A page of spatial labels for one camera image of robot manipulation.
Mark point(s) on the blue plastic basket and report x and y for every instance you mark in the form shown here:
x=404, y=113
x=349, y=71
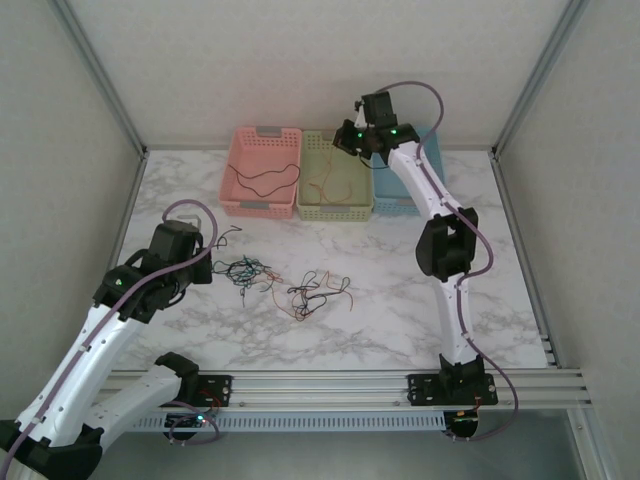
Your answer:
x=385, y=185

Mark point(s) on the green plastic basket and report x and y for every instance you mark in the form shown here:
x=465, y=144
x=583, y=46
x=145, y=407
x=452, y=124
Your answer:
x=330, y=212

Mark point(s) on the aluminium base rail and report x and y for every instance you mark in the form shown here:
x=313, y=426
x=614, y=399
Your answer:
x=320, y=392

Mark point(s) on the aluminium side rail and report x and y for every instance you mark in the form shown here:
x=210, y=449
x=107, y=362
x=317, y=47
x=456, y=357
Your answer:
x=525, y=260
x=116, y=260

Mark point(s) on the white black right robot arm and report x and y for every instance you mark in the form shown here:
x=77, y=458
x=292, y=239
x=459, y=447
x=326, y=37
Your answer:
x=450, y=325

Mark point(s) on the aluminium frame post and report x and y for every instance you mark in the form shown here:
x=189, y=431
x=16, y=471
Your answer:
x=100, y=75
x=540, y=75

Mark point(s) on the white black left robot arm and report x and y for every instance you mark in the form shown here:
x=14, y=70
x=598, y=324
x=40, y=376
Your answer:
x=92, y=370

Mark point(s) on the pink plastic basket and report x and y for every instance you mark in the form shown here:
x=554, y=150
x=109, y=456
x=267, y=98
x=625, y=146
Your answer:
x=265, y=150

